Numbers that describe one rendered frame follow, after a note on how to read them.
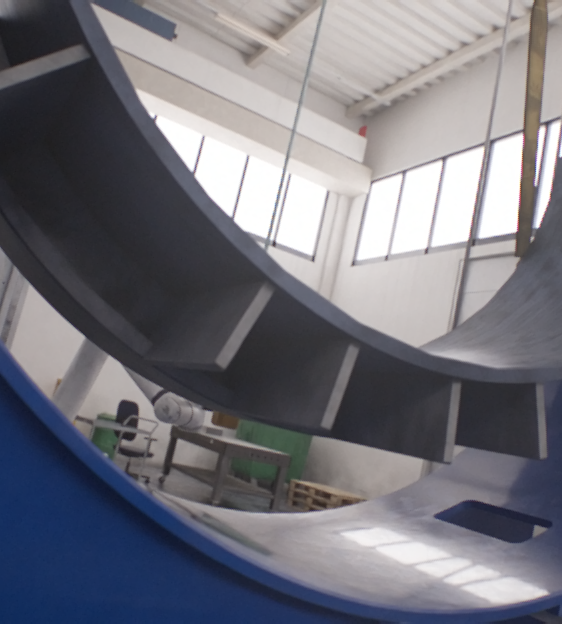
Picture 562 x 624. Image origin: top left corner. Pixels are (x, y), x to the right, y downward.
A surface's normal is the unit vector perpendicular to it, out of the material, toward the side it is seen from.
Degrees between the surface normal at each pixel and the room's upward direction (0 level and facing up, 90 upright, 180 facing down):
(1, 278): 90
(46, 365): 90
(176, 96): 90
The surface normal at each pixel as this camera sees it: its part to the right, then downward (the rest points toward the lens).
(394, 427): -0.88, -0.19
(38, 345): 0.48, -0.04
